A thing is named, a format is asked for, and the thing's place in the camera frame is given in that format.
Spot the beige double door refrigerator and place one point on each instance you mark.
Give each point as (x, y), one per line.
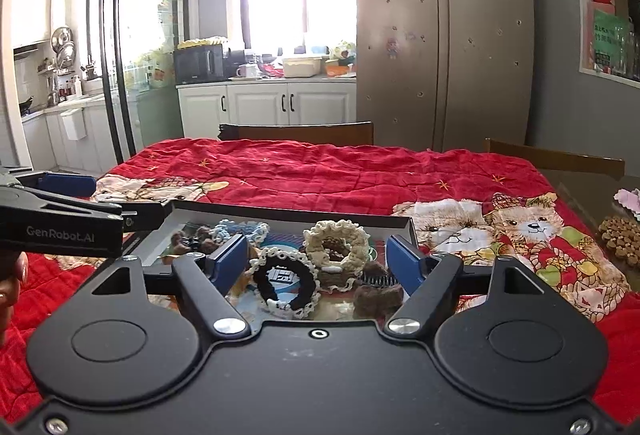
(440, 40)

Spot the pink red card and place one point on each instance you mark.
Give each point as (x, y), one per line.
(601, 4)

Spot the orange box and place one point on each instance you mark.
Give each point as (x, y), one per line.
(340, 69)

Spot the red bear printed blanket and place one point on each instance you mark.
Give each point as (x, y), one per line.
(325, 170)

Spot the pale blue scrunchie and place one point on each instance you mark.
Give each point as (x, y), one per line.
(250, 230)

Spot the pink crinkled paper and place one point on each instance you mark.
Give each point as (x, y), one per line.
(629, 201)

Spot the white wall niche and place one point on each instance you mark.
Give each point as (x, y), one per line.
(585, 15)

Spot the brown wooden chair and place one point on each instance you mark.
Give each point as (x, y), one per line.
(550, 160)

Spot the black microwave oven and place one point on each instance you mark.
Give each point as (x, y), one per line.
(197, 65)

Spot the green sign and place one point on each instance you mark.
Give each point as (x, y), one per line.
(607, 40)

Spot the dark brown fuzzy ball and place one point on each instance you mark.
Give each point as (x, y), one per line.
(377, 301)

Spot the cartoon figure fridge sticker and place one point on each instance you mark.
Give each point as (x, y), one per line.
(392, 48)

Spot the white hanging bin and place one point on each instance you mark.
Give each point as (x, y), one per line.
(73, 124)

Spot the black kettle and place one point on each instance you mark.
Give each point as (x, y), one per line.
(234, 62)

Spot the white storage box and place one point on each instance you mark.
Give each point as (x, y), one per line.
(300, 66)

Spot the person's left hand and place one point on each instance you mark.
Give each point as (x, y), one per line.
(11, 280)

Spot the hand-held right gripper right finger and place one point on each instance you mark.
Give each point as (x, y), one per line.
(402, 260)

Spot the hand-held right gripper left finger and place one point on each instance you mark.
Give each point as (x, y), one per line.
(230, 262)

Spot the clear drinking glasses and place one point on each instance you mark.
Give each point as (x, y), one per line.
(627, 50)

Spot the white kitchen cabinet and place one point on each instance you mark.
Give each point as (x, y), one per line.
(260, 107)

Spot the black rimmed shallow tray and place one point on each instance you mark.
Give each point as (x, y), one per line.
(280, 210)

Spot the black lace edged scrunchie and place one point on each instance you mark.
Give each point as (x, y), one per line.
(265, 287)

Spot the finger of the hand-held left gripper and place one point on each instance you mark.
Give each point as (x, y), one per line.
(147, 215)
(67, 185)

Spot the white mug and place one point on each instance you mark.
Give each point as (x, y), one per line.
(247, 71)

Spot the cream ruffled scrunchie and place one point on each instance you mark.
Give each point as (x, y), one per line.
(320, 235)

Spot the steel pot lids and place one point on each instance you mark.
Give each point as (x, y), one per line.
(62, 42)

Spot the black framed glass door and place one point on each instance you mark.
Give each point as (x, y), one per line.
(112, 40)

